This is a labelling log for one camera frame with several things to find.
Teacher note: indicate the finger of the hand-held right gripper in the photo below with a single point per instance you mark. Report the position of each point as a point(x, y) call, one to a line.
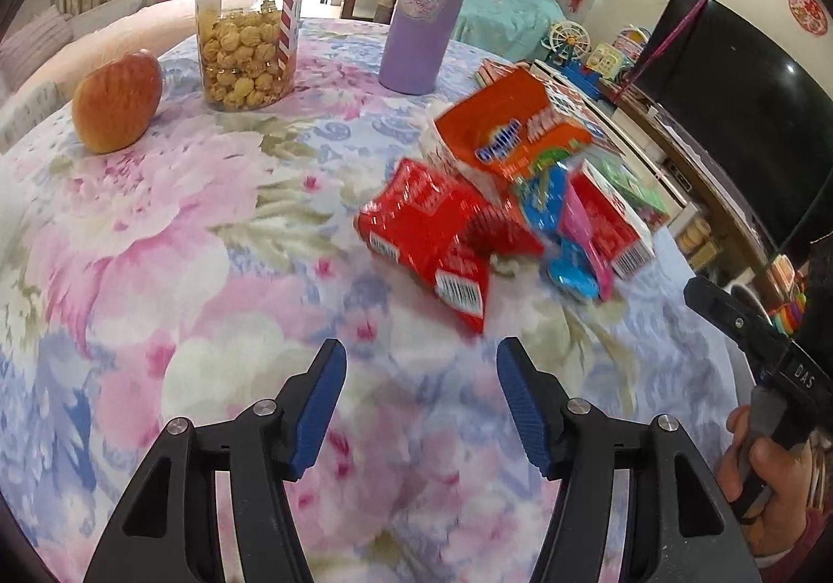
point(722, 306)
point(758, 313)

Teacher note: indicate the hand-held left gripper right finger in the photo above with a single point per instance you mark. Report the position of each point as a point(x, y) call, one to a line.
point(527, 407)

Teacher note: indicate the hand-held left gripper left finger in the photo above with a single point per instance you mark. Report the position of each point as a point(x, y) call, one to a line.
point(319, 407)

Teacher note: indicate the red snack packet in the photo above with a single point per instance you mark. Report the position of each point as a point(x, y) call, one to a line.
point(475, 270)
point(416, 212)

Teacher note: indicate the blue toy blister pack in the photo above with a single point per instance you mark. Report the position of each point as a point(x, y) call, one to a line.
point(572, 267)

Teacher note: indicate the pink toy blister pack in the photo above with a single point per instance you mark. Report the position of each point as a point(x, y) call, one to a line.
point(586, 231)

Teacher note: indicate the orange snack packet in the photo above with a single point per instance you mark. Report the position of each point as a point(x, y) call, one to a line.
point(514, 134)

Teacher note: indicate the person's right forearm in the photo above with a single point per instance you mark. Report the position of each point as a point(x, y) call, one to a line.
point(807, 554)

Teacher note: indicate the person's right hand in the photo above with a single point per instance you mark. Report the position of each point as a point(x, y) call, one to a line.
point(778, 479)

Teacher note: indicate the toy cash register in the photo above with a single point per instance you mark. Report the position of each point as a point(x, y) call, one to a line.
point(784, 274)

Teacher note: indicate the stacked yellow containers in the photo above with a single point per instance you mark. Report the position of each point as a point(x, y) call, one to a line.
point(699, 228)

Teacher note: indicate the red white carton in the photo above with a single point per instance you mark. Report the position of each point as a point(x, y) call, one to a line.
point(612, 218)

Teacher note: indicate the green printed box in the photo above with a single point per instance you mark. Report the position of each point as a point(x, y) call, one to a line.
point(634, 192)

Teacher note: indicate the floral tablecloth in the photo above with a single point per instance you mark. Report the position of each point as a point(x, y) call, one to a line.
point(195, 270)

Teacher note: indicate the black flat television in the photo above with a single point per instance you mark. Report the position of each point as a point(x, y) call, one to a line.
point(735, 121)

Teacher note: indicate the pink toy set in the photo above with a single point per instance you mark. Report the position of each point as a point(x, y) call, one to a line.
point(634, 40)

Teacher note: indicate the toy ferris wheel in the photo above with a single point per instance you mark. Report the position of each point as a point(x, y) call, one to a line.
point(566, 40)

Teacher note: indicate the orange-red apple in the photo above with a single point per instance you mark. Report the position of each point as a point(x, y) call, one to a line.
point(117, 101)

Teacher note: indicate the teal dust cover cloth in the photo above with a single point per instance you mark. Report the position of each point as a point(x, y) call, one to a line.
point(507, 4)

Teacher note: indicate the clear jar of snack balls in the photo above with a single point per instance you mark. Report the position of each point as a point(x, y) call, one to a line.
point(250, 30)

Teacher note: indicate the purple tumbler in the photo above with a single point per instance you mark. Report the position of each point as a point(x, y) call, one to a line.
point(426, 4)

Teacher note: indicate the pale fabric sofa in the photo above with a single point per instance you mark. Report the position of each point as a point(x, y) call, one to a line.
point(71, 43)

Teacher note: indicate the pink striped pillow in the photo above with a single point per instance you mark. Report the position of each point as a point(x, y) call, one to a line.
point(32, 36)

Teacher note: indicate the round red wall sticker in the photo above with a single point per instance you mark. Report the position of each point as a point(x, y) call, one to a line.
point(807, 10)

